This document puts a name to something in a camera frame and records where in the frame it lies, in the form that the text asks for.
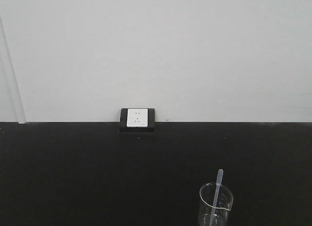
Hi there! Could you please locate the clear plastic pipette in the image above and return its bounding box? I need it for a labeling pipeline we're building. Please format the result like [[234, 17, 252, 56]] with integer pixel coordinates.
[[209, 169, 224, 226]]

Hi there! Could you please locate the clear glass beaker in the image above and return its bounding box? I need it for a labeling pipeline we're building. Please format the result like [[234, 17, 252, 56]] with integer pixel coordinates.
[[198, 183, 234, 226]]

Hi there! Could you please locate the white wall power socket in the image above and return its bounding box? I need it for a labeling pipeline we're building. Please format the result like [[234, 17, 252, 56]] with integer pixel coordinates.
[[119, 108, 155, 133]]

